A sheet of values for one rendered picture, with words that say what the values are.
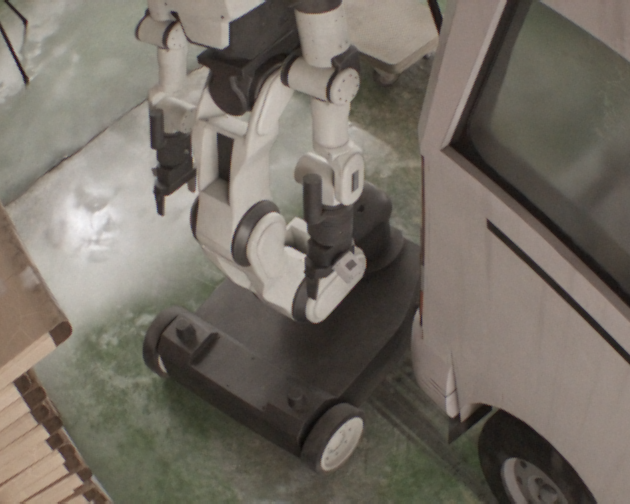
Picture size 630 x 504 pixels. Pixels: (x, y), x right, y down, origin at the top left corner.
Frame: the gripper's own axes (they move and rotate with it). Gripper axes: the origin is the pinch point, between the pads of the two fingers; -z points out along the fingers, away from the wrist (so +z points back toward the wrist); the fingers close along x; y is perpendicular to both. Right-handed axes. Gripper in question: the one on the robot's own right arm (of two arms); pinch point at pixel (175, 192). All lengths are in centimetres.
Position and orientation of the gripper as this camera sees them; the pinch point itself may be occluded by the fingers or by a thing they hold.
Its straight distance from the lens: 245.6
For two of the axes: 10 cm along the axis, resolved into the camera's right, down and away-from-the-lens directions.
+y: 7.9, 4.1, -4.6
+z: 0.0, -7.5, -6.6
